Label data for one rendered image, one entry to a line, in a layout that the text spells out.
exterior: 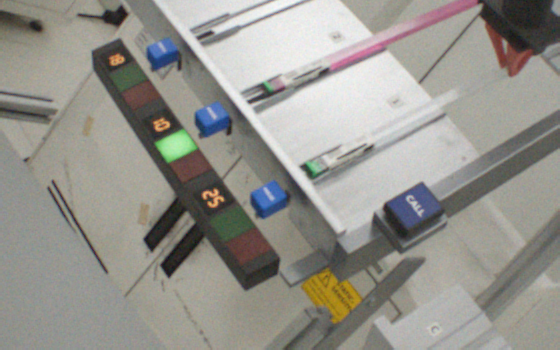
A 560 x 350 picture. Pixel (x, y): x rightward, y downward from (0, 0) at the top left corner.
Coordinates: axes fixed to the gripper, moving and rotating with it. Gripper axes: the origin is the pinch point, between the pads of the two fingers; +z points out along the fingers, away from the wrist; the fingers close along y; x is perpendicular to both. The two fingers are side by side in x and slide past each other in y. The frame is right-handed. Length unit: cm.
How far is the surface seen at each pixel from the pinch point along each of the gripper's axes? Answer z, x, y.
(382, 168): 1.0, 22.3, -3.1
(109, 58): 0.5, 39.1, 25.7
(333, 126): 0.6, 23.6, 3.9
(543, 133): 0.1, 3.6, -9.8
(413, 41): 142, -100, 109
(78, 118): 46, 34, 57
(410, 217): -3.1, 25.9, -11.4
